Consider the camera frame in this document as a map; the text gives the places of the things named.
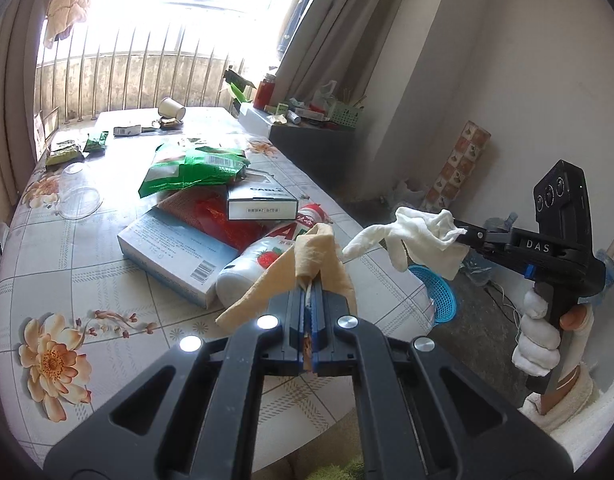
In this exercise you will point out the beige paper towel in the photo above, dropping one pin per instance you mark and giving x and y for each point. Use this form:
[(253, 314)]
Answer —
[(277, 280)]

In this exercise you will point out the white green flat pack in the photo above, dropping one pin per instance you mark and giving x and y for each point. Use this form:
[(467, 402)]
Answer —
[(127, 130)]

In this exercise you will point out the white tube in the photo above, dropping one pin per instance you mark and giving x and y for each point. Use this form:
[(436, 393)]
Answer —
[(293, 117)]

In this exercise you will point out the peach quilted jacket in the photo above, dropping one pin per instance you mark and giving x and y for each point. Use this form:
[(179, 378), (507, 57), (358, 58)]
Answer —
[(67, 0)]

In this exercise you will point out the red thermos bottle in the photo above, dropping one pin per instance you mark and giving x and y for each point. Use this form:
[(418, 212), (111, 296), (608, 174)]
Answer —
[(263, 92)]

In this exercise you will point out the dark green small packet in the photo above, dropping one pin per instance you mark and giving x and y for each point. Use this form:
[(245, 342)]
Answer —
[(96, 142)]

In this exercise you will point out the green plastic storage basket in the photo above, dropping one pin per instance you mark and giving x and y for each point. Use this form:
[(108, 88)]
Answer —
[(346, 114)]

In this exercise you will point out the crumpled dark wrapper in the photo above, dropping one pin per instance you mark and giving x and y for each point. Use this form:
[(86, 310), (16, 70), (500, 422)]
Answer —
[(168, 123)]

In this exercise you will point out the large green snack bag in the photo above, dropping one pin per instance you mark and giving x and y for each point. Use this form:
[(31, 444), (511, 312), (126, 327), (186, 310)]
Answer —
[(197, 170)]

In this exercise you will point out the beige curtain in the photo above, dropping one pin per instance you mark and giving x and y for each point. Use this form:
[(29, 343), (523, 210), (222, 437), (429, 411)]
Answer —
[(337, 25)]

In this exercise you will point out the white tissue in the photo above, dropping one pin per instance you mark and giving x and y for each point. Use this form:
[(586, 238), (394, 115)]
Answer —
[(427, 240)]

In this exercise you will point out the olive green small packet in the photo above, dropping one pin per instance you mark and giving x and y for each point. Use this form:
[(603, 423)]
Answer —
[(63, 155)]

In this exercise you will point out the person's right forearm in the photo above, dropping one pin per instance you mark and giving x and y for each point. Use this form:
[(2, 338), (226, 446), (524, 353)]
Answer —
[(587, 425)]

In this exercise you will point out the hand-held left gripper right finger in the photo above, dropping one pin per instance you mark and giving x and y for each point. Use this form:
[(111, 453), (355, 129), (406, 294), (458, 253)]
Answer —
[(332, 332)]

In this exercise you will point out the blue plastic basket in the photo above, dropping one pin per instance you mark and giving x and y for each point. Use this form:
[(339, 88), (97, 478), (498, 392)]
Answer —
[(443, 296)]

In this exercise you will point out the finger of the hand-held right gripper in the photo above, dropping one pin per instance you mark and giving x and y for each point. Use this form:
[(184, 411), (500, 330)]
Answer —
[(484, 235), (497, 258)]

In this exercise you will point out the white plastic bag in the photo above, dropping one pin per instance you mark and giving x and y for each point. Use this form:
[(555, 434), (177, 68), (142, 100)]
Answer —
[(323, 95), (404, 191)]

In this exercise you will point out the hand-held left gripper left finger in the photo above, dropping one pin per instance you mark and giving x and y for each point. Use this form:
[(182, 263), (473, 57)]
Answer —
[(292, 332)]

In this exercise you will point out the grey low cabinet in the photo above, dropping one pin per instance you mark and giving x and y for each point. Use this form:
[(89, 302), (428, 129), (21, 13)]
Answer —
[(312, 150)]

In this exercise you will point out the white strawberry milk bottle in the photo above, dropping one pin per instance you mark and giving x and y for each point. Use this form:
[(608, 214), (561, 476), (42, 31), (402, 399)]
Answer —
[(247, 272)]

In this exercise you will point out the blue white cardboard box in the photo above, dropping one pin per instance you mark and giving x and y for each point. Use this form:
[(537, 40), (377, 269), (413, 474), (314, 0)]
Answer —
[(162, 246)]

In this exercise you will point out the green black carton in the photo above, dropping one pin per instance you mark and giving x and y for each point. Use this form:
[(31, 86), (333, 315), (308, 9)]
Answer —
[(237, 82)]

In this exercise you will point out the clear plastic cup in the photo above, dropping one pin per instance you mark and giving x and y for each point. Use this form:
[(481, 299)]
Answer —
[(79, 192)]

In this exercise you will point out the small white box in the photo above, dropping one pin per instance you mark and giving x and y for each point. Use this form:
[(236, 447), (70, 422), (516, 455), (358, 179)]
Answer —
[(259, 208)]

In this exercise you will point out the metal window railing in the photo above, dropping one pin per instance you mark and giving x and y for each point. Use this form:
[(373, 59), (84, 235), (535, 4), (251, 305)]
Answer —
[(137, 75)]

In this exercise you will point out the tile patterned roll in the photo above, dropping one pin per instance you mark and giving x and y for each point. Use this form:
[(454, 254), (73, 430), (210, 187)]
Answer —
[(457, 165)]

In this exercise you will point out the person's right hand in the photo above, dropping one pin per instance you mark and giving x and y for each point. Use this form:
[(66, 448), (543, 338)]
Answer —
[(534, 340)]

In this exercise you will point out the grey brown curtain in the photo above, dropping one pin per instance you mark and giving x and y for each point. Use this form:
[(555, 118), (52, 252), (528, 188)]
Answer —
[(14, 110)]

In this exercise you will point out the red foil wrapper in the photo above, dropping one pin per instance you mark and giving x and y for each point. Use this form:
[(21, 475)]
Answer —
[(222, 224)]

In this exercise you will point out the paper cup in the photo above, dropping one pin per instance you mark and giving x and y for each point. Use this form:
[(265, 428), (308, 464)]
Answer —
[(172, 108)]

